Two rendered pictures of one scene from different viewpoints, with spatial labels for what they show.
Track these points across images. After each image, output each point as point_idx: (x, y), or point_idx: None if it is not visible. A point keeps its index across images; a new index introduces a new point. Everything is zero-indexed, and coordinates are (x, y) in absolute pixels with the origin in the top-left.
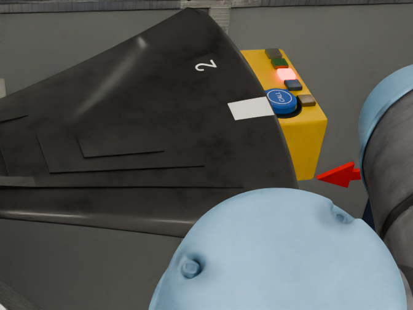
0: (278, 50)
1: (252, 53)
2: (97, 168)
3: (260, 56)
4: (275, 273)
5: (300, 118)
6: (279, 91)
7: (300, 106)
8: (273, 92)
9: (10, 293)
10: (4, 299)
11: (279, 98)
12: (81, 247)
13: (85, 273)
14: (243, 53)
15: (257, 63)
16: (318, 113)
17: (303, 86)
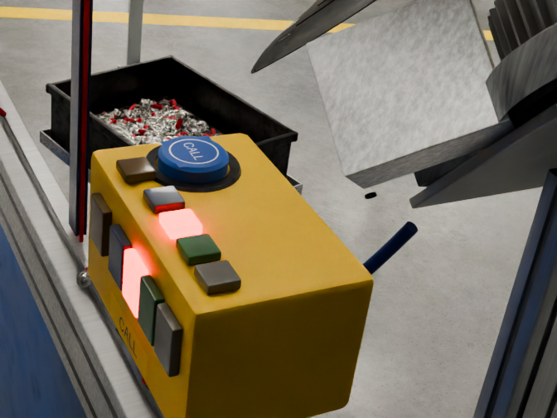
0: (205, 276)
1: (270, 283)
2: None
3: (248, 274)
4: None
5: (147, 145)
6: (194, 161)
7: (148, 160)
8: (206, 157)
9: (442, 87)
10: (429, 26)
11: (192, 148)
12: None
13: None
14: (291, 278)
15: (250, 255)
16: (111, 156)
17: (138, 208)
